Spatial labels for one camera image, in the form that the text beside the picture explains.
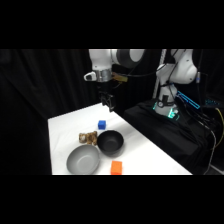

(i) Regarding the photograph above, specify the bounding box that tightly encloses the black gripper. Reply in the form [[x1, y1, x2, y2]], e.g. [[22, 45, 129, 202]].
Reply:
[[98, 89, 116, 113]]

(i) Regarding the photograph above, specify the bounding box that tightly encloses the striped plush tiger toy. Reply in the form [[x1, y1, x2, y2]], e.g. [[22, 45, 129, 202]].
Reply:
[[78, 130, 99, 147]]

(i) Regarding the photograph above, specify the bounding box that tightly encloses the black bowl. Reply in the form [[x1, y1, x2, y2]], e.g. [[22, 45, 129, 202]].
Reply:
[[96, 129, 125, 157]]

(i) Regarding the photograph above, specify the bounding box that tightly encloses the grey bowl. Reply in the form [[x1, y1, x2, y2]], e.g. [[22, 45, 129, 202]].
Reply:
[[65, 144, 102, 175]]

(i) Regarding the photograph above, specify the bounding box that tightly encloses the blue cube block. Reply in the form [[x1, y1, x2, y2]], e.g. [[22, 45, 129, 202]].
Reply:
[[97, 119, 107, 131]]

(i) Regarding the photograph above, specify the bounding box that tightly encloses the orange block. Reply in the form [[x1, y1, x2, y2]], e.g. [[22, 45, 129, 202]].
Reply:
[[110, 160, 124, 176]]

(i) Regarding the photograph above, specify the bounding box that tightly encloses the white vertical pole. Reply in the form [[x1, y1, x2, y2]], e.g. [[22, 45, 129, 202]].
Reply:
[[152, 49, 167, 100]]

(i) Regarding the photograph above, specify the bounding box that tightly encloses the black curtain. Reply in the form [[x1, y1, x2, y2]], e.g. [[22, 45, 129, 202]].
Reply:
[[0, 49, 224, 176]]

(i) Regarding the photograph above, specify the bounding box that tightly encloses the black robot stand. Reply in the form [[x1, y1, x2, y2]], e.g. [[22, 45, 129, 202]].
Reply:
[[123, 98, 224, 176]]

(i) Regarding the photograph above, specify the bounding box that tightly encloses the wrist camera with yellow mount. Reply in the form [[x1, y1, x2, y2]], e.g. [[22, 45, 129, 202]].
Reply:
[[111, 71, 128, 84]]

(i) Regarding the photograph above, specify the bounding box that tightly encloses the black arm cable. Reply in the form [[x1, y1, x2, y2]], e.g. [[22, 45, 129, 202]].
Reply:
[[113, 49, 180, 88]]

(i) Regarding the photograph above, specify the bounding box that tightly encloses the black stand cable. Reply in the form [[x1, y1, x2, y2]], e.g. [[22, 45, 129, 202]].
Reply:
[[191, 109, 218, 174]]

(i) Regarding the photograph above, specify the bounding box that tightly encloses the yellow cable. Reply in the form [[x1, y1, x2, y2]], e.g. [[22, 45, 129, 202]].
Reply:
[[215, 107, 224, 144]]

